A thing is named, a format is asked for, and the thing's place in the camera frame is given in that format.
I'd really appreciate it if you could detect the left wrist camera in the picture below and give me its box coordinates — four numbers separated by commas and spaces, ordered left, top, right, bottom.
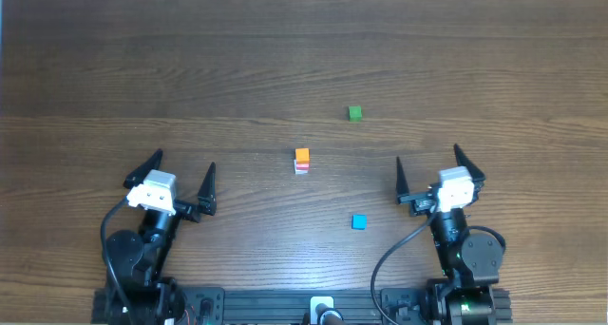
125, 169, 179, 216

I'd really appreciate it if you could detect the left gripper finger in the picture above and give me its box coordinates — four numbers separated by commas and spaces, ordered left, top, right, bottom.
197, 162, 219, 218
123, 148, 164, 190

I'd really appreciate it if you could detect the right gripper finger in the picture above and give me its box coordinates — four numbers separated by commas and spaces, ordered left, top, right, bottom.
452, 143, 486, 184
395, 156, 411, 205

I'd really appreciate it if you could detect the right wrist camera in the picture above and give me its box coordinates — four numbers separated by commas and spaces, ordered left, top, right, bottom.
436, 165, 477, 214

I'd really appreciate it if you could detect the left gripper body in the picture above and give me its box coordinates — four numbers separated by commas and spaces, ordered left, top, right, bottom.
174, 199, 203, 223

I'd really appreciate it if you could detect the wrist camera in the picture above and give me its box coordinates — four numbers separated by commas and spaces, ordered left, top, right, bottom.
436, 165, 477, 214
125, 169, 179, 216

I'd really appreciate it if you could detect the mounting rail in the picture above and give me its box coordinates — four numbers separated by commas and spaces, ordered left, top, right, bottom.
92, 286, 513, 325

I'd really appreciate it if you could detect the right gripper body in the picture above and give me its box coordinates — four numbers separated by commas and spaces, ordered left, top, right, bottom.
397, 186, 441, 218

